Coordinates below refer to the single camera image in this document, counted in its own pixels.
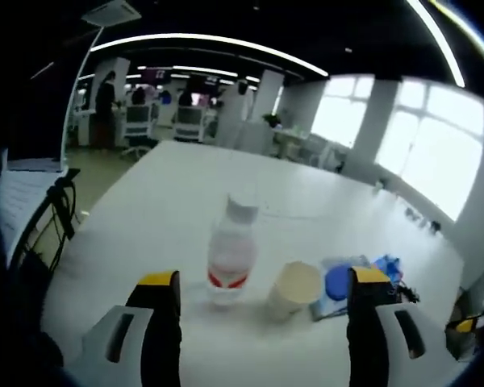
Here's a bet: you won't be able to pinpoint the white paper cup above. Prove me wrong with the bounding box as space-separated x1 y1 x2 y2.
265 260 322 322

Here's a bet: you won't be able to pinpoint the white ceiling panel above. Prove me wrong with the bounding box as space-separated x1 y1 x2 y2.
80 0 142 25

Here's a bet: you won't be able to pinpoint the dark monitor white edge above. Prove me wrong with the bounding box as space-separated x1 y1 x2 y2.
6 60 72 163

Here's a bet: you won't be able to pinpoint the blue tissue packet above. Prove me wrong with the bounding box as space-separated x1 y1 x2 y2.
370 253 404 283

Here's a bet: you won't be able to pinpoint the blue cloth with plastic bag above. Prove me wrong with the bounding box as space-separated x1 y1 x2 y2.
310 254 372 322

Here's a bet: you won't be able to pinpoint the white table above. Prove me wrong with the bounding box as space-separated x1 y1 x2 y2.
42 139 465 387

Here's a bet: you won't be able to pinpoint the small dark gadgets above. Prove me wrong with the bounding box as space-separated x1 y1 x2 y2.
405 208 441 234

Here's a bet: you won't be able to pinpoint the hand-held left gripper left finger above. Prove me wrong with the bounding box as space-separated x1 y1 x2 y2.
70 269 182 387

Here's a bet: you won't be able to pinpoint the white side desk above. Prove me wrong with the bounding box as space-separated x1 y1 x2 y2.
0 159 68 259

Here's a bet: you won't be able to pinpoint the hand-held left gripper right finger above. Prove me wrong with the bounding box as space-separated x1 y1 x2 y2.
346 265 453 387

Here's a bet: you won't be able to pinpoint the black desk frame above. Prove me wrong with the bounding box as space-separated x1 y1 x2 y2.
23 168 81 275

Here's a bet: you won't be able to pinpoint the large bright window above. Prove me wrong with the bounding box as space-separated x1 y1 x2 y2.
310 76 374 148
374 78 484 221

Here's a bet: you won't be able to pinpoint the black cable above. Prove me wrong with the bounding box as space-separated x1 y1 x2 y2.
386 277 421 304

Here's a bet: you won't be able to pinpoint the clear bottle red label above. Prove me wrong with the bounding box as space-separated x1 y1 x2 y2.
207 193 261 310

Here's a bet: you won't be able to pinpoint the ceiling light strip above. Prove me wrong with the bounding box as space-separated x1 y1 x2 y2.
90 34 330 77
405 0 467 88

